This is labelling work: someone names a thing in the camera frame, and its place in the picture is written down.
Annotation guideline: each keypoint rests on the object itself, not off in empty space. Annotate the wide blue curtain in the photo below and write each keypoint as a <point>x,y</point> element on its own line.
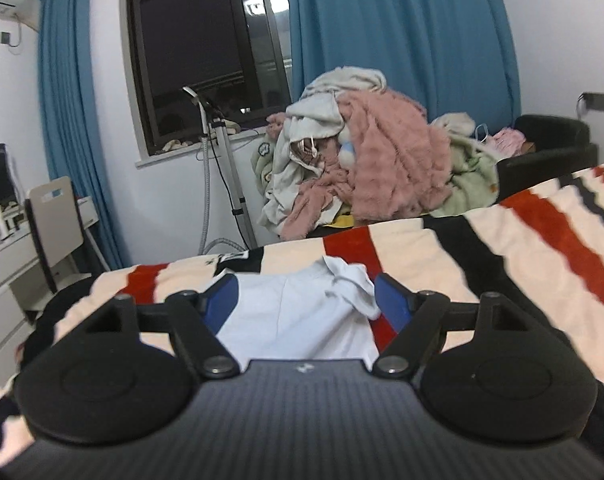
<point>406,25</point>

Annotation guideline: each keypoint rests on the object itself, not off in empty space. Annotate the beige chair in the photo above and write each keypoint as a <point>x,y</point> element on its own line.
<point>54,225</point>

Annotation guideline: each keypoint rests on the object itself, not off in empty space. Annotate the striped fleece blanket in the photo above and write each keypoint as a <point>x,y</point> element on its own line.
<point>531,240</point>

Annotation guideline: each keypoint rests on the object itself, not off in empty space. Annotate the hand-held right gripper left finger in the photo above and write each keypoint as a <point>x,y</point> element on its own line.
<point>222,302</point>

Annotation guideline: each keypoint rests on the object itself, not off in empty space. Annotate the white air conditioner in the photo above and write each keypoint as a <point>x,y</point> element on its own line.
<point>7,9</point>

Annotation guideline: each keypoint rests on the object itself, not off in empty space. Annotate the narrow blue curtain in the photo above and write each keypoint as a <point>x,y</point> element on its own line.
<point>74,125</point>

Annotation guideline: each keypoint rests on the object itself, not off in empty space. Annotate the pile of clothes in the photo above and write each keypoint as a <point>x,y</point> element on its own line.
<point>381,160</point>

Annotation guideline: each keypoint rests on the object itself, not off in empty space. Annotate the white t-shirt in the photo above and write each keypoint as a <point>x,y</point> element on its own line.
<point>302,320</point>

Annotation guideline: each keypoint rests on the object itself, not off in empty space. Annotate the pink garment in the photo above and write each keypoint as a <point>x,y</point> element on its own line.
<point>507,140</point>

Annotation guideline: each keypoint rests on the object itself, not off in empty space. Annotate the grey wall socket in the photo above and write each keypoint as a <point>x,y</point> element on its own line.
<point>595,101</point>

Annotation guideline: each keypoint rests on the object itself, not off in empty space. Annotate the garment steamer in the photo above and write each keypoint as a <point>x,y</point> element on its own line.
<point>232,180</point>

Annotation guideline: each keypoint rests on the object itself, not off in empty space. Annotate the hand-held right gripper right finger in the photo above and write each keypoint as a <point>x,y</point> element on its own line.
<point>392,302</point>

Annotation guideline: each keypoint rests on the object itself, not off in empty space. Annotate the small wall outlet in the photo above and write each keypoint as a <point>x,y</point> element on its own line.
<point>5,38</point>

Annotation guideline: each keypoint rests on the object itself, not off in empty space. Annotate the white dresser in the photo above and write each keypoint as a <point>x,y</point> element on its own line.
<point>2,290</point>

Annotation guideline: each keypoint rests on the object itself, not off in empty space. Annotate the dark window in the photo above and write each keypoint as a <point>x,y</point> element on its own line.
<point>202,45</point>

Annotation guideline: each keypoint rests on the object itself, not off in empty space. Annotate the black armchair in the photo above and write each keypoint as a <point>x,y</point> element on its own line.
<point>551,155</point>

